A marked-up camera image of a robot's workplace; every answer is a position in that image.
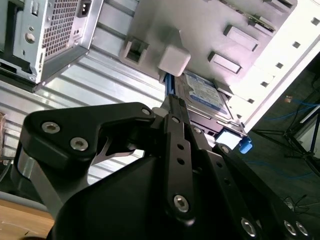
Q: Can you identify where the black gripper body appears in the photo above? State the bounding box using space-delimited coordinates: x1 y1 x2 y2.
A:
48 154 242 240

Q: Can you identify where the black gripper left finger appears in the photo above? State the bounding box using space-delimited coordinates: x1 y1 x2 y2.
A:
14 95 198 226

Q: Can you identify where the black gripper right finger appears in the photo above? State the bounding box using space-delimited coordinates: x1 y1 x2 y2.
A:
177 99 311 240

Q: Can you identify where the hard disk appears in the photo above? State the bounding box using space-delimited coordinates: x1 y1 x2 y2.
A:
159 69 254 155

